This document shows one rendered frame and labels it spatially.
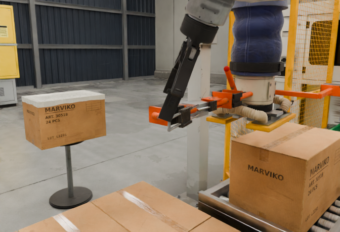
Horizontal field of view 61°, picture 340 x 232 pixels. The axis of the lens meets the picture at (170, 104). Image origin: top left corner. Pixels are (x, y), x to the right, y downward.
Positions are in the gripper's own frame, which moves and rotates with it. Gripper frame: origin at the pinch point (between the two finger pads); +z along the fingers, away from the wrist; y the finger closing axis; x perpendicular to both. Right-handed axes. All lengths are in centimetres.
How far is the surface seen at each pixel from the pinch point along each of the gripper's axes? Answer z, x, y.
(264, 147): 34, 60, -60
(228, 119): 21, 33, -49
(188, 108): 5.2, 7.3, -11.0
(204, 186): 142, 81, -150
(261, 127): 14, 42, -38
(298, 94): 1, 56, -52
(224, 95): 7.1, 22.8, -37.3
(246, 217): 68, 65, -46
